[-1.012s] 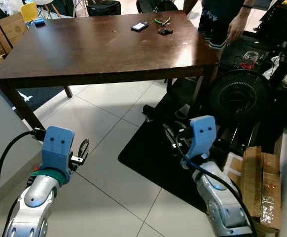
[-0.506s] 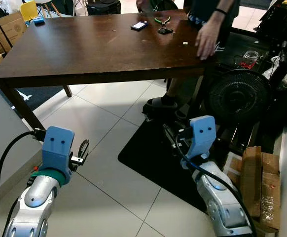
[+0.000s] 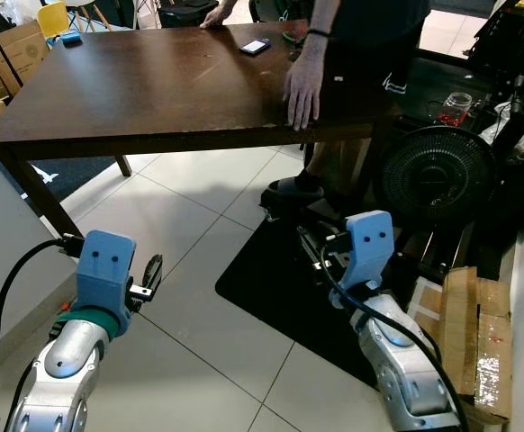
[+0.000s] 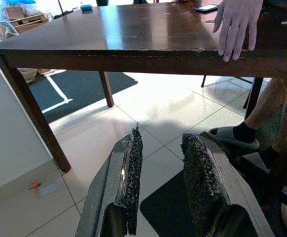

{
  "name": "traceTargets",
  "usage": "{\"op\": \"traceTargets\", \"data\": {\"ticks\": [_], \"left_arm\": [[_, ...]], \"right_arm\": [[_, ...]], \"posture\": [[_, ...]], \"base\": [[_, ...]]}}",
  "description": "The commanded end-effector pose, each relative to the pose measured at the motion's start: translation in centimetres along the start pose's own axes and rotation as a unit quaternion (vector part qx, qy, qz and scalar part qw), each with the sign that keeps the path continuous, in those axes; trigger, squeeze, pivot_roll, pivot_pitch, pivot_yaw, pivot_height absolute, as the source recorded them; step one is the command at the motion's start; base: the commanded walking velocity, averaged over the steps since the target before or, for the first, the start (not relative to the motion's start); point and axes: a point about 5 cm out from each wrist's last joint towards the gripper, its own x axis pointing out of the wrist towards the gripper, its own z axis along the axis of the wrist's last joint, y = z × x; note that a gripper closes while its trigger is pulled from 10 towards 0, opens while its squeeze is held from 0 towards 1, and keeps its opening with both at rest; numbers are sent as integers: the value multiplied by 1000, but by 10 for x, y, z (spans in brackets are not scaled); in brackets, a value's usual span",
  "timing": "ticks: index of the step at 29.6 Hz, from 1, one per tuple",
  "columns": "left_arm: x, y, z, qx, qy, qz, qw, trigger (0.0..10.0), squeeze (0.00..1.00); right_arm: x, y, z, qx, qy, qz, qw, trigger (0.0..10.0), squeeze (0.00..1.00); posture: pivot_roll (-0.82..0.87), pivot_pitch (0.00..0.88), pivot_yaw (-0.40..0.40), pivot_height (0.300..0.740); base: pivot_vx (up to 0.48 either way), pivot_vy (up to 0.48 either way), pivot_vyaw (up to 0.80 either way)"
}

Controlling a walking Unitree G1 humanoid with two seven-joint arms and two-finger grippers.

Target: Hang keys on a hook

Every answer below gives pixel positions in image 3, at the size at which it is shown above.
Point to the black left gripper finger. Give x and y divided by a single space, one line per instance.
152 270

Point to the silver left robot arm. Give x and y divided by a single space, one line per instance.
68 355

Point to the person's left forearm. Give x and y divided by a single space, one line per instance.
327 13

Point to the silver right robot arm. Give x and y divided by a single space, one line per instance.
402 360

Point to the person's left hand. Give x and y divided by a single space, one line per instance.
303 94

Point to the person's right hand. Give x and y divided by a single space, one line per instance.
221 16

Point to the black floor mat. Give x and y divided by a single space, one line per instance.
271 288

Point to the dark grey floor mat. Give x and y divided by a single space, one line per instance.
82 175

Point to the black round floor fan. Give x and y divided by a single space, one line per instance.
433 175

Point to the flattened cardboard pieces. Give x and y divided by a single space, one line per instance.
465 333

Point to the glass jar with red contents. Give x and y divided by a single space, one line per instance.
456 108

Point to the dark brown wooden table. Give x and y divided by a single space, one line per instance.
154 81

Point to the black key fob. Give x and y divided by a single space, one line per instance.
293 56

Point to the person in dark clothes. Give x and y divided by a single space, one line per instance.
379 36

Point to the black smartphone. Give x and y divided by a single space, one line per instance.
255 47

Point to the small blue item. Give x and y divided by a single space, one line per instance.
68 38

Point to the brown cardboard box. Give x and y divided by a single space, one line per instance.
10 54

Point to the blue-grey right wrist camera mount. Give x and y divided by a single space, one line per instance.
370 243

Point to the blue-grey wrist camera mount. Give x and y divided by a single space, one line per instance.
370 243
104 265

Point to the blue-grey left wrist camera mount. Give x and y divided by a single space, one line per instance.
104 265

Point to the black metal equipment frame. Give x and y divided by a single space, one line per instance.
514 45

